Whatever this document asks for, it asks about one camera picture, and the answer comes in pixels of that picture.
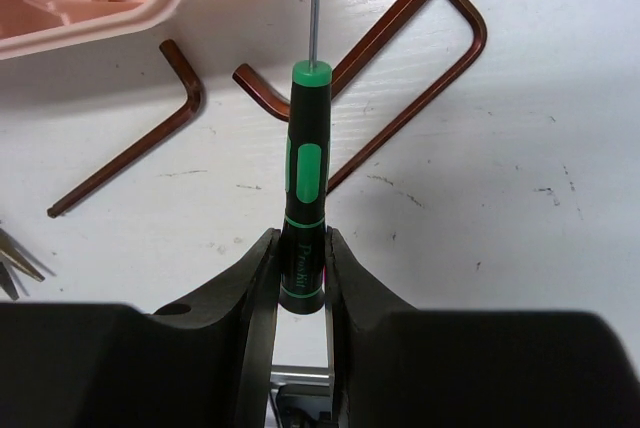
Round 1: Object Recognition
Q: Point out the green black precision screwdriver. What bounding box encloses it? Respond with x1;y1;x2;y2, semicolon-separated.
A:
278;0;332;315

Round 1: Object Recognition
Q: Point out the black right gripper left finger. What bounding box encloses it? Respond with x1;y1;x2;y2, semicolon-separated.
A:
1;229;278;427

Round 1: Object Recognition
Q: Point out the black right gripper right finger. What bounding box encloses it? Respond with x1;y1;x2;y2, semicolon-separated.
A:
327;229;639;427

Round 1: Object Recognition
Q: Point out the brown hex key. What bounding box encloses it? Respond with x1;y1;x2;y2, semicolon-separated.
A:
325;0;488;195
232;0;429;121
46;39;205;219

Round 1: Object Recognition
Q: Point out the yellow pliers right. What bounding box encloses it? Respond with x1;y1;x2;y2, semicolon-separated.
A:
1;229;45;301

